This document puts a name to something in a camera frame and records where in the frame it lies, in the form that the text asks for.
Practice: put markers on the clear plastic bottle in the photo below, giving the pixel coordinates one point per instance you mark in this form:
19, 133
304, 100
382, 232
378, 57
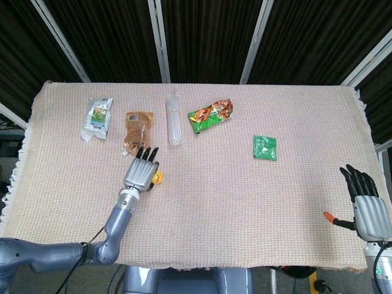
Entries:
173, 121

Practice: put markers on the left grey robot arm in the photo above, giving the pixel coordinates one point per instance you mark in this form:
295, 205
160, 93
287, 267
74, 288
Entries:
76, 248

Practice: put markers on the silver aluminium frame post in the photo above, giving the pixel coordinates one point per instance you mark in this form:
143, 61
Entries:
12, 114
255, 43
61, 43
159, 43
367, 59

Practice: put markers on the yellow black floor plug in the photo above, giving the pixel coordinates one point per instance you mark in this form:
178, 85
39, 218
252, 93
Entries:
320, 283

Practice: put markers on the green orange snack bag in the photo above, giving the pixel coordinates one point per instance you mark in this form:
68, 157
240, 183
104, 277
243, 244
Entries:
211, 114

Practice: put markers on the beige woven tablecloth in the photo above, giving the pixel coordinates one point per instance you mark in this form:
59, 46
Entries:
196, 190

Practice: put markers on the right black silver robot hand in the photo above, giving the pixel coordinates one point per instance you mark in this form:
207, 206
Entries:
372, 219

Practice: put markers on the brown spouted liquid pouch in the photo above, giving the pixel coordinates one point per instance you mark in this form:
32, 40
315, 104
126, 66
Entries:
137, 131

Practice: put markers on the white green drink pouch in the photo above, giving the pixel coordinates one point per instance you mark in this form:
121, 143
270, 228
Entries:
96, 119

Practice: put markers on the green square packet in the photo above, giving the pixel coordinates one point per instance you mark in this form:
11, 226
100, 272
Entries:
265, 147

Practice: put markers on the grey robot torso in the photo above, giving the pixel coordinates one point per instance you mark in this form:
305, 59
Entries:
186, 280

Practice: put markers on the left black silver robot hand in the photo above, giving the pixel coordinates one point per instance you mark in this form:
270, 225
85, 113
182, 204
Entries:
141, 173

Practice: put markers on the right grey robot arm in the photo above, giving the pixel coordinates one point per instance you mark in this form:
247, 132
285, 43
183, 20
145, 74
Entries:
381, 269

